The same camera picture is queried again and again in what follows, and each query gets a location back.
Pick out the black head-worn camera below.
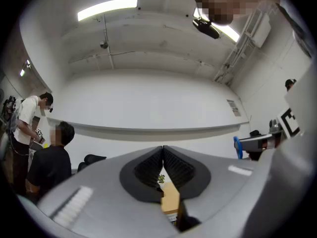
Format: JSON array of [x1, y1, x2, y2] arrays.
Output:
[[192, 18, 220, 40]]

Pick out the wall poster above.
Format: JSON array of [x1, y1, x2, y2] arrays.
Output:
[[226, 99, 241, 117]]

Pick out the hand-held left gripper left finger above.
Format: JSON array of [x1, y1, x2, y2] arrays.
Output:
[[37, 145, 181, 238]]

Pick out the ceiling conduit pipe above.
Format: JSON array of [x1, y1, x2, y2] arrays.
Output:
[[103, 13, 115, 70]]

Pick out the person's head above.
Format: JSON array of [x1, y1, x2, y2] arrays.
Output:
[[192, 0, 280, 26]]

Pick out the white wall-mounted unit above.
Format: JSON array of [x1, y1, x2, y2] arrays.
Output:
[[251, 11, 272, 49]]

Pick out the blue-handled scissors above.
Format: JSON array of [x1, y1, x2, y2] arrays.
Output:
[[233, 135, 245, 160]]

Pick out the white cable tray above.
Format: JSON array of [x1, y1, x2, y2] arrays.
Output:
[[213, 3, 267, 85]]

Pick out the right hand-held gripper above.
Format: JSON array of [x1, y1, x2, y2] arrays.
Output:
[[239, 107, 302, 153]]

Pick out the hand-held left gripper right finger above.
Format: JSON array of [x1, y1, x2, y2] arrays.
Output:
[[163, 145, 260, 224]]

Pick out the black office chair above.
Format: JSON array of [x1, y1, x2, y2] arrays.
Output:
[[77, 154, 107, 173]]

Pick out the long ceiling light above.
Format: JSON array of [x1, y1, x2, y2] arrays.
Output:
[[193, 7, 240, 43], [77, 0, 138, 22]]

